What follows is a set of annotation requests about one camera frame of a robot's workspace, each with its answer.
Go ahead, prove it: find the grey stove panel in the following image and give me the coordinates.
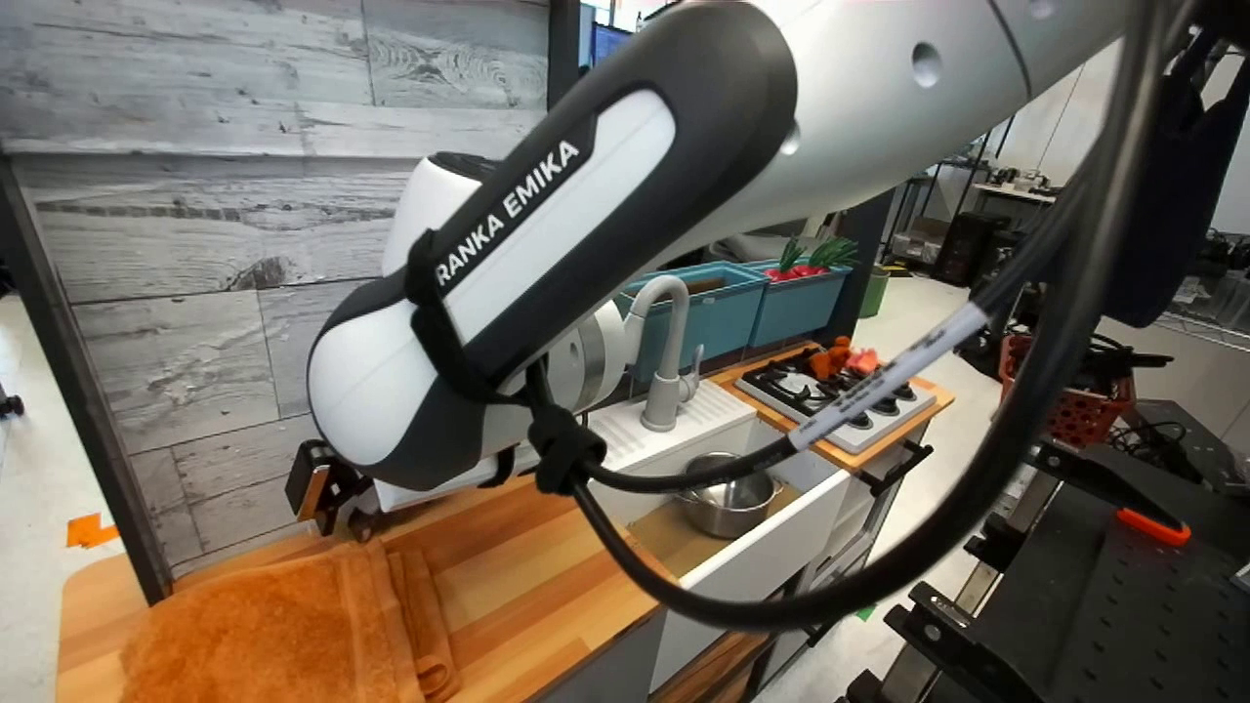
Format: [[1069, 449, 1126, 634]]
[[738, 342, 945, 460]]

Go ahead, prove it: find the black panel edge post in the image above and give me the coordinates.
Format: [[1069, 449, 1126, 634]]
[[0, 154, 177, 609]]

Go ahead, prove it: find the teal planter box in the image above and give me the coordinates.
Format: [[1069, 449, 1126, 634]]
[[616, 260, 769, 382], [751, 264, 851, 353]]

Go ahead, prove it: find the orange floor tape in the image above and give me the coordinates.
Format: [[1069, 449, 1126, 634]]
[[66, 510, 121, 553]]

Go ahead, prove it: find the white cable label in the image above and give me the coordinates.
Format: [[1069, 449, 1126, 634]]
[[784, 301, 992, 453]]

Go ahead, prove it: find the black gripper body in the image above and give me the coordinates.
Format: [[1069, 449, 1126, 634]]
[[284, 439, 384, 518]]

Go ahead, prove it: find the pink plush toy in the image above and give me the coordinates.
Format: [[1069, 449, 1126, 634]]
[[844, 341, 892, 382]]

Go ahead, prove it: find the black burner grate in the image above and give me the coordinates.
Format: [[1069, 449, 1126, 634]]
[[743, 363, 851, 423]]

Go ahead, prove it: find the black hanging bag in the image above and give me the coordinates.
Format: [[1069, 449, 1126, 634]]
[[1104, 37, 1250, 327]]

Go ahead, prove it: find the orange terry towel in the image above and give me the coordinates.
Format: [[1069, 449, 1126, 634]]
[[116, 544, 462, 703]]

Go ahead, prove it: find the red crate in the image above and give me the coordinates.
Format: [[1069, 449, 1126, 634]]
[[999, 327, 1135, 453]]

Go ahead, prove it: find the orange black clamp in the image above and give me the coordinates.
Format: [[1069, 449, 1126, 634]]
[[1109, 505, 1197, 549]]

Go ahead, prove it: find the white toy sink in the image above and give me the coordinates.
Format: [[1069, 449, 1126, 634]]
[[570, 375, 901, 699]]

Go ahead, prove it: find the silver metal pot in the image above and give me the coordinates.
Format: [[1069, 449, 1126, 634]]
[[674, 453, 780, 544]]

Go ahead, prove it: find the grey wood-look back panel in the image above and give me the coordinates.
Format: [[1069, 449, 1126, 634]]
[[0, 0, 549, 578]]

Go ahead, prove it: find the grey toy faucet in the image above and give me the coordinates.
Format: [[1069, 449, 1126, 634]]
[[621, 273, 711, 439]]

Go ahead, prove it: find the black kitchen frame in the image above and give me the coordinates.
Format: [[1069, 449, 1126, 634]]
[[542, 0, 586, 109]]

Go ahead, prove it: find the black oven door handle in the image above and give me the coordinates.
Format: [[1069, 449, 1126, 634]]
[[859, 440, 939, 497]]

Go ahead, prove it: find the black perforated table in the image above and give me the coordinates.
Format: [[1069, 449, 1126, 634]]
[[844, 404, 1250, 703]]

